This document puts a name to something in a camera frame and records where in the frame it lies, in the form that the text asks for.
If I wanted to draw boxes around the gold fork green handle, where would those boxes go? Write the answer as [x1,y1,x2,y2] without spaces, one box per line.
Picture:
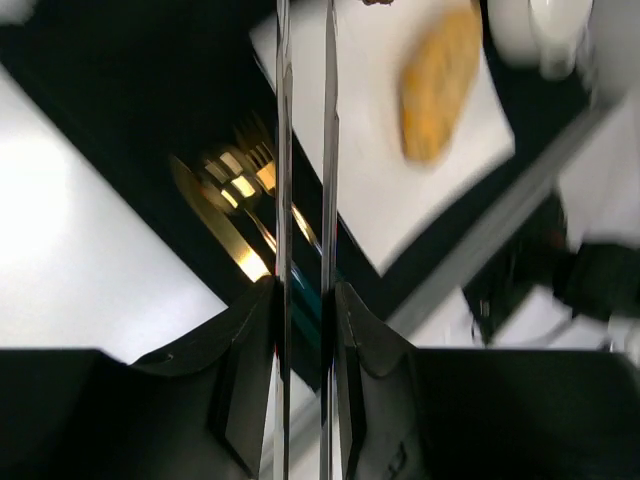
[232,112,331,301]

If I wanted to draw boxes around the gold spoon green handle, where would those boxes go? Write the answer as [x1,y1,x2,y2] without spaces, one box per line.
[199,143,321,341]

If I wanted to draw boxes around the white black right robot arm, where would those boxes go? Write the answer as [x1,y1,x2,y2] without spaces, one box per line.
[557,101,639,248]

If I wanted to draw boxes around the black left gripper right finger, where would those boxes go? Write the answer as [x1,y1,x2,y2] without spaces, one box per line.
[335,283,639,479]

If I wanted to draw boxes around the gold knife green handle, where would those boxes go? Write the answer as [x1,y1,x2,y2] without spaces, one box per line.
[169,156,271,282]

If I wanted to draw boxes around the white two-handled soup bowl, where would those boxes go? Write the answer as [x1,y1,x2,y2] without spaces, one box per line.
[487,0,593,81]

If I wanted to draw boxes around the white square plate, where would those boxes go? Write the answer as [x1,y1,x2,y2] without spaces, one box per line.
[248,0,517,277]

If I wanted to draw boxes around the grey metal tongs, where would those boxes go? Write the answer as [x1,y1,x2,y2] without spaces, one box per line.
[274,1,339,479]

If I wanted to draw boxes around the black scalloped placemat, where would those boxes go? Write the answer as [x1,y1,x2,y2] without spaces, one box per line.
[1,1,589,320]

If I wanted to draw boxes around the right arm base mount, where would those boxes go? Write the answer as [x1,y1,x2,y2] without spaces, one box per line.
[463,194,576,346]

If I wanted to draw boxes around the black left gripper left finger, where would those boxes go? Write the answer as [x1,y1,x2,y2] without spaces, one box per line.
[1,277,276,479]

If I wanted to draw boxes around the aluminium rail front edge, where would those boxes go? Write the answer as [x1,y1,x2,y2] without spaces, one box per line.
[387,100,626,336]

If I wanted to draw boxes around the long yellow bread roll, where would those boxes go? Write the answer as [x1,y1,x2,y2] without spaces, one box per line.
[399,3,483,163]

